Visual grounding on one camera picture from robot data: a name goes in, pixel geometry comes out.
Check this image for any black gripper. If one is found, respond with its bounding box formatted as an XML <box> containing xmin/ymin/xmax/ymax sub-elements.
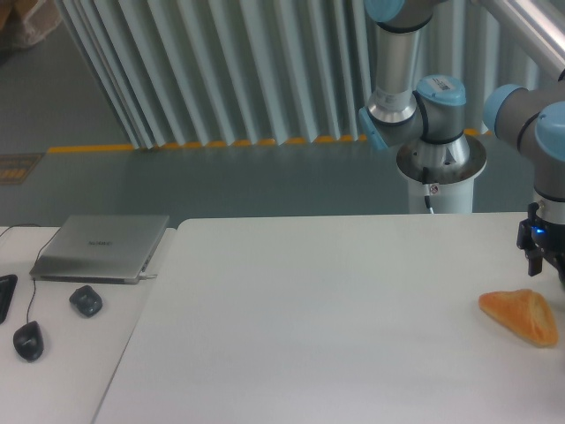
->
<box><xmin>516</xmin><ymin>202</ymin><xmax>564</xmax><ymax>283</ymax></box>

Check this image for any triangular golden bread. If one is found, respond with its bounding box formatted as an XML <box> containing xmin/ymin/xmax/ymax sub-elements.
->
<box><xmin>478</xmin><ymin>289</ymin><xmax>559</xmax><ymax>347</ymax></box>

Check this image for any black computer mouse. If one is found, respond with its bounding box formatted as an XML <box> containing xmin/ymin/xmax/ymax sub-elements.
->
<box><xmin>12</xmin><ymin>321</ymin><xmax>44</xmax><ymax>362</ymax></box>

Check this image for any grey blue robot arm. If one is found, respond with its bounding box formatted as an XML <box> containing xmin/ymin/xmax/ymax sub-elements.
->
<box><xmin>358</xmin><ymin>1</ymin><xmax>564</xmax><ymax>275</ymax></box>

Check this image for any white folding partition screen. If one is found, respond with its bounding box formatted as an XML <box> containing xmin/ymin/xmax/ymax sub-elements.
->
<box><xmin>57</xmin><ymin>1</ymin><xmax>564</xmax><ymax>148</ymax></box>

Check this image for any silver closed laptop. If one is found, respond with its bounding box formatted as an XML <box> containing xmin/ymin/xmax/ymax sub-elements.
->
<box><xmin>30</xmin><ymin>215</ymin><xmax>170</xmax><ymax>284</ymax></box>

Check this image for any black keyboard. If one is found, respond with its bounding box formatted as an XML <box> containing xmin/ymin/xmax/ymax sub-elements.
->
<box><xmin>0</xmin><ymin>274</ymin><xmax>18</xmax><ymax>324</ymax></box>

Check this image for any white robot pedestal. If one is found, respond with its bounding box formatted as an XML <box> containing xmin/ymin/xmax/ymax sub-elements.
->
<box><xmin>396</xmin><ymin>134</ymin><xmax>486</xmax><ymax>215</ymax></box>

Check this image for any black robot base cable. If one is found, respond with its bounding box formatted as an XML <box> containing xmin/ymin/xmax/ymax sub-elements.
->
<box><xmin>421</xmin><ymin>165</ymin><xmax>436</xmax><ymax>216</ymax></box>

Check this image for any black mouse cable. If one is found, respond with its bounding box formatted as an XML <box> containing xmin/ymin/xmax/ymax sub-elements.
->
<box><xmin>0</xmin><ymin>223</ymin><xmax>67</xmax><ymax>326</ymax></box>

